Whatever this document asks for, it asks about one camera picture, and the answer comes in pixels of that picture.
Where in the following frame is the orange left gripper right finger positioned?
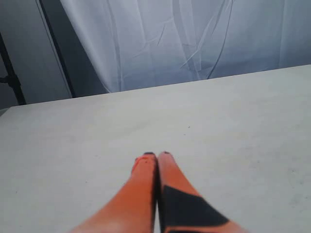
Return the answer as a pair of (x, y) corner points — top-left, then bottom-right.
(157, 151), (245, 233)

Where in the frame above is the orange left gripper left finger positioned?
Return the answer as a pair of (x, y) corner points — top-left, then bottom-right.
(71, 152), (157, 233)

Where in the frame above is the white backdrop curtain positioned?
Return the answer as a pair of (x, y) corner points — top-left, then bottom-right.
(61, 0), (311, 92)

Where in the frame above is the black stand pole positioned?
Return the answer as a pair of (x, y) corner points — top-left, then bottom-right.
(0, 0), (81, 106)

